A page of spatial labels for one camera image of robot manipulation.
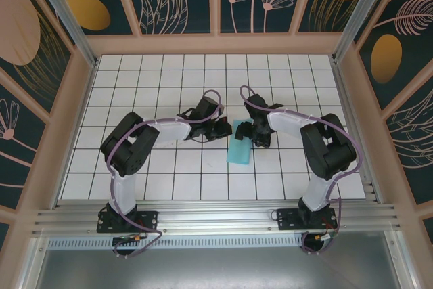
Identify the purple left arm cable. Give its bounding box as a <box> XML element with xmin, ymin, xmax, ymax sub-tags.
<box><xmin>106</xmin><ymin>89</ymin><xmax>224</xmax><ymax>259</ymax></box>

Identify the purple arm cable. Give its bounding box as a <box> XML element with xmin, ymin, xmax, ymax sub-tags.
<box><xmin>106</xmin><ymin>89</ymin><xmax>224</xmax><ymax>259</ymax></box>
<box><xmin>239</xmin><ymin>85</ymin><xmax>365</xmax><ymax>256</ymax></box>

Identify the long aluminium extrusion rail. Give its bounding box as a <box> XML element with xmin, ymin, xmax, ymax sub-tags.
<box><xmin>32</xmin><ymin>199</ymin><xmax>405</xmax><ymax>236</ymax></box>

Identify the short aluminium extrusion rail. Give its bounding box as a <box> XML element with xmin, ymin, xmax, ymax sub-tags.
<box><xmin>333</xmin><ymin>60</ymin><xmax>385</xmax><ymax>206</ymax></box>

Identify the aluminium corner post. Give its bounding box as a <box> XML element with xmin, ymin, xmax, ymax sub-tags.
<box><xmin>331</xmin><ymin>0</ymin><xmax>390</xmax><ymax>64</ymax></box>
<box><xmin>28</xmin><ymin>0</ymin><xmax>99</xmax><ymax>68</ymax></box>

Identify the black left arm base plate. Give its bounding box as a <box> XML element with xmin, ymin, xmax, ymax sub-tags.
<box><xmin>97</xmin><ymin>209</ymin><xmax>160</xmax><ymax>235</ymax></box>

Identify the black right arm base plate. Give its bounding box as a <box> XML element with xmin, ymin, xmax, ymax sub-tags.
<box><xmin>275</xmin><ymin>207</ymin><xmax>339</xmax><ymax>232</ymax></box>

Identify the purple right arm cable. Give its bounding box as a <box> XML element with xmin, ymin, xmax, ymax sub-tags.
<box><xmin>239</xmin><ymin>85</ymin><xmax>365</xmax><ymax>256</ymax></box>

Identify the perforated metal cable tray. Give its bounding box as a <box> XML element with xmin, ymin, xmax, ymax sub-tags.
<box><xmin>47</xmin><ymin>237</ymin><xmax>386</xmax><ymax>250</ymax></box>

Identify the right arm wired control board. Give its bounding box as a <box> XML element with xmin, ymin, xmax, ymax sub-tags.
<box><xmin>302</xmin><ymin>229</ymin><xmax>339</xmax><ymax>252</ymax></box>

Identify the light blue paper sheet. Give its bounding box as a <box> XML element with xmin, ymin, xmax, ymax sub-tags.
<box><xmin>227</xmin><ymin>117</ymin><xmax>254</xmax><ymax>166</ymax></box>

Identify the grey metal sheet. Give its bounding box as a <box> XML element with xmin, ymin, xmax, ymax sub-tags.
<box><xmin>32</xmin><ymin>234</ymin><xmax>417</xmax><ymax>289</ymax></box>

